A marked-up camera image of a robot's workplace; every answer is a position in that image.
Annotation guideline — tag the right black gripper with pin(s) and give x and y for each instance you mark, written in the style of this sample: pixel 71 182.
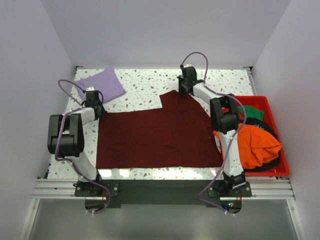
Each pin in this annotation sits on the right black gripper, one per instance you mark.
pixel 180 79

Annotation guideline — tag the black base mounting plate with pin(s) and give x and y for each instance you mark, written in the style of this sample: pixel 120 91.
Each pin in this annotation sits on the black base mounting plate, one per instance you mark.
pixel 112 193

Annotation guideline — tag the green t shirt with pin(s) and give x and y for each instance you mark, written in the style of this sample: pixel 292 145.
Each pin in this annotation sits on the green t shirt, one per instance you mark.
pixel 251 112

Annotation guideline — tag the maroon t shirt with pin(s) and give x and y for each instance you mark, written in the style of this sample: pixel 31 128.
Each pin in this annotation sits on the maroon t shirt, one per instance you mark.
pixel 179 134

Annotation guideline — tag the folded lilac t shirt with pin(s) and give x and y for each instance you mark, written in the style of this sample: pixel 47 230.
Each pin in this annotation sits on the folded lilac t shirt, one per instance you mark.
pixel 106 82

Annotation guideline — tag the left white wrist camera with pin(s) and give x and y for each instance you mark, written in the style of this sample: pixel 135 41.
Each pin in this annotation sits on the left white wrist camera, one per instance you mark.
pixel 90 89

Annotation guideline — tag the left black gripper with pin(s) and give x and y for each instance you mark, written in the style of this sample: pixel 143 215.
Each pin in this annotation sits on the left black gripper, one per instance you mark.
pixel 103 111

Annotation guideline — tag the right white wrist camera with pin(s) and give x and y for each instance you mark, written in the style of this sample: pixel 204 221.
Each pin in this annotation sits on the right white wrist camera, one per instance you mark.
pixel 185 66

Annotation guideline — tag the black t shirt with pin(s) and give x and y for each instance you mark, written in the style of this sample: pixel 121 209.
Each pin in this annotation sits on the black t shirt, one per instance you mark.
pixel 264 126

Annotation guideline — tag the orange t shirt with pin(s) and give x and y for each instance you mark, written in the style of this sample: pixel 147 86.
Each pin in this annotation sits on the orange t shirt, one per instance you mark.
pixel 256 147

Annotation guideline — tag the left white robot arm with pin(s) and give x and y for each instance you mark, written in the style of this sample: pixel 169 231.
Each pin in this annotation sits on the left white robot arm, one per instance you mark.
pixel 66 141

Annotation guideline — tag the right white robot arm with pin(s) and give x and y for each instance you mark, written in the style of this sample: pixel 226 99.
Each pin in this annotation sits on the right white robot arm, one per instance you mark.
pixel 225 120

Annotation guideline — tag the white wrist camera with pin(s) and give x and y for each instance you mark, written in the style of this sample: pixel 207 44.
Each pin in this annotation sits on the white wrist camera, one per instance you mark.
pixel 185 66
pixel 90 89

